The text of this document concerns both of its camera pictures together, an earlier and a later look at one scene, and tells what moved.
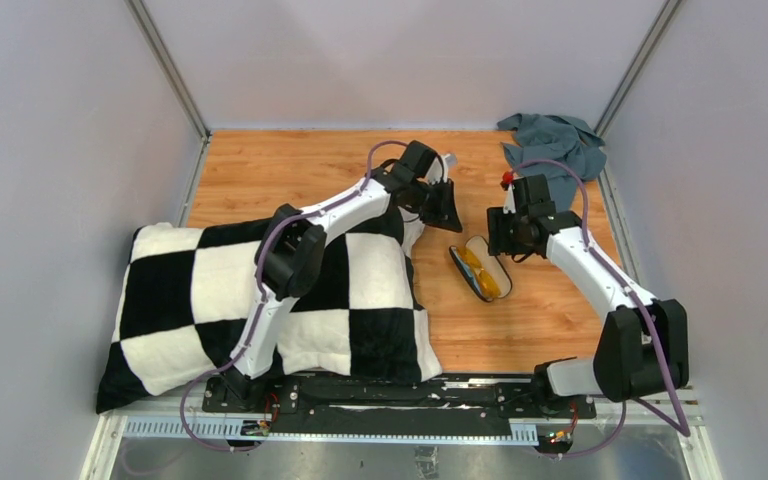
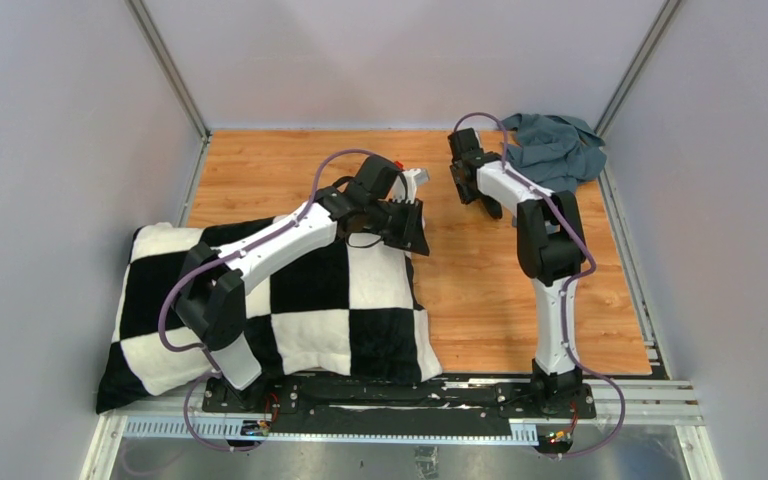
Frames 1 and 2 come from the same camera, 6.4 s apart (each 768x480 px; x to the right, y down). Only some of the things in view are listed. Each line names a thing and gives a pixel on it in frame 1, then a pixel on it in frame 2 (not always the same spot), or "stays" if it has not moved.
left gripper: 445,213 to 411,236
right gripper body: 520,219 to 466,193
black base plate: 459,405 stays
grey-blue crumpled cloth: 563,138 stays
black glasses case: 480,270 to 493,207
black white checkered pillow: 189,293 stays
